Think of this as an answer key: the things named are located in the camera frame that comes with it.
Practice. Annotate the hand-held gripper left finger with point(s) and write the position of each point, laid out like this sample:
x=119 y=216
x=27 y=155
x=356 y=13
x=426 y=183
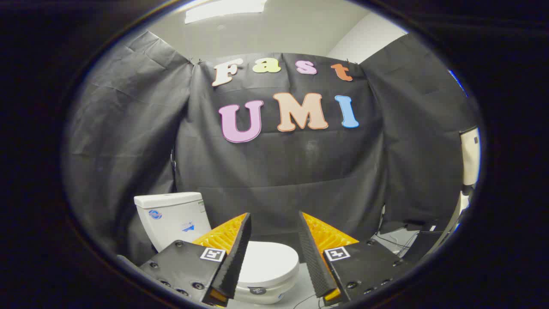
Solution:
x=233 y=257

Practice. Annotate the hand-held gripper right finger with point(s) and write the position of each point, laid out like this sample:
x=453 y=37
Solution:
x=315 y=262

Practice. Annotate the white toilet lid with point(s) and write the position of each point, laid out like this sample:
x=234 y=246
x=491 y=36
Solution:
x=268 y=259

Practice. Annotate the white toilet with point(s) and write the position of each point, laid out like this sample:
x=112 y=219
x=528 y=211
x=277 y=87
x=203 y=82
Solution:
x=171 y=219

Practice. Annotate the black backdrop cloth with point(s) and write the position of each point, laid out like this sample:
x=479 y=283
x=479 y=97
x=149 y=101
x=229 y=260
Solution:
x=291 y=171

